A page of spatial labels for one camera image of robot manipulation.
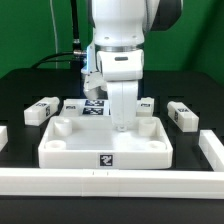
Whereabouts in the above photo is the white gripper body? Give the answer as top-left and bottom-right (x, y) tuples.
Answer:
(97, 50), (144, 128)

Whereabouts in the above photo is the white desk top tray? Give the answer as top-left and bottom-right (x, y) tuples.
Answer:
(38, 116), (173, 170)

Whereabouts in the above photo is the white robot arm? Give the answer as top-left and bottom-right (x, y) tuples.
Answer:
(82, 0), (183, 131)

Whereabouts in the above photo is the white sheet with fiducial markers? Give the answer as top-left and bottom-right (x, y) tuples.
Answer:
(58, 98), (143, 118)

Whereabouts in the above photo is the white block at left edge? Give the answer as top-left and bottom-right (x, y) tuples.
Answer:
(0, 126), (8, 151)

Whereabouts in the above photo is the black cable with connector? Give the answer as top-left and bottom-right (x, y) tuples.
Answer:
(30, 0), (88, 70)

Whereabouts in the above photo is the white front barrier rail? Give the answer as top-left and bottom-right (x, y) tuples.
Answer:
(0, 168), (224, 199)

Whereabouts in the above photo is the white barrier rail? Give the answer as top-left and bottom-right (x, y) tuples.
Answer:
(199, 130), (224, 172)
(0, 168), (224, 199)

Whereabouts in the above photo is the thin white cable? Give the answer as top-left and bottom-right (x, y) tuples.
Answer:
(49, 0), (59, 70)

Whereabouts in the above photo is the white right barrier rail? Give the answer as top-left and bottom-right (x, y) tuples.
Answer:
(199, 130), (224, 172)

